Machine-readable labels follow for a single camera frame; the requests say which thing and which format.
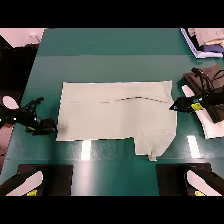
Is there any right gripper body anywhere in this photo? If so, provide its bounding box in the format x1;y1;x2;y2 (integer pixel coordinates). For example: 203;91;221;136
168;96;194;114

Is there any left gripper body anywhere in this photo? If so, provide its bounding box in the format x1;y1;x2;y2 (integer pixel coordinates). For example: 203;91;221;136
32;117;58;136

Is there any white T-shirt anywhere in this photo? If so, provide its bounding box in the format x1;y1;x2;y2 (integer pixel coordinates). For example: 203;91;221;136
55;79;178;162

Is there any dark brown garment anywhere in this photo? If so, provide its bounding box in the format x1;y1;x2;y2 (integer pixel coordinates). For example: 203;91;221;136
182;64;224;98

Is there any white garment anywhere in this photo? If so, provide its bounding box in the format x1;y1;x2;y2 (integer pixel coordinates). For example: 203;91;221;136
181;84;224;140

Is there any heap of clothes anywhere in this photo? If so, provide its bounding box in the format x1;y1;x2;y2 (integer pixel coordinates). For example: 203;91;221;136
180;28;224;60

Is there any black cable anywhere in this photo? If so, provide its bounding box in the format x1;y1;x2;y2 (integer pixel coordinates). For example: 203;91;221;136
198;70;216;95

